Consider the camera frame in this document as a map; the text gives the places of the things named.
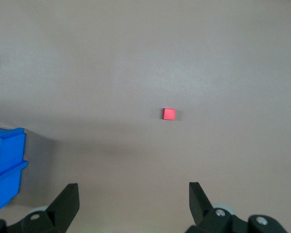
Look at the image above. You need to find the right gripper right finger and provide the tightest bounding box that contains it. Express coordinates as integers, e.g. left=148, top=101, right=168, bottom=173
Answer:
left=185, top=182, right=248, bottom=233

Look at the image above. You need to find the blue plastic storage bin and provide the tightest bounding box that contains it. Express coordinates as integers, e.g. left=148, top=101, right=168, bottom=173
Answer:
left=0, top=126, right=29, bottom=216

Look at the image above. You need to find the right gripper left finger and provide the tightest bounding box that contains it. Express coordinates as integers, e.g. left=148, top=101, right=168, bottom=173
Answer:
left=21, top=183, right=80, bottom=233

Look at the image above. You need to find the red cube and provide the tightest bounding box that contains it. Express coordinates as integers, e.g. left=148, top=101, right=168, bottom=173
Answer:
left=162, top=108, right=177, bottom=121

